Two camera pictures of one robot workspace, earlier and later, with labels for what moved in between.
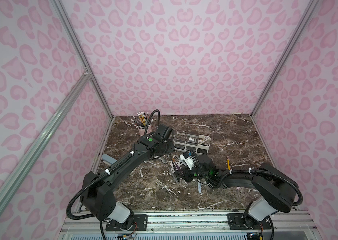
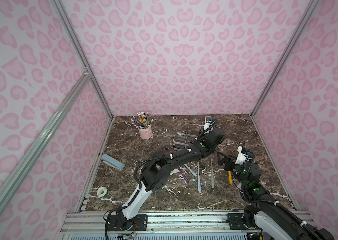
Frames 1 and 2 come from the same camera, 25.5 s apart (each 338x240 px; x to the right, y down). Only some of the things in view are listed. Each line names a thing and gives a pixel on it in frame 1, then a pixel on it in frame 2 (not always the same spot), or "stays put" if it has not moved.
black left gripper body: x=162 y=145 to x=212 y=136
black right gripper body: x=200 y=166 to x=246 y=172
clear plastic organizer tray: x=186 y=141 stays put
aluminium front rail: x=186 y=225 stays put
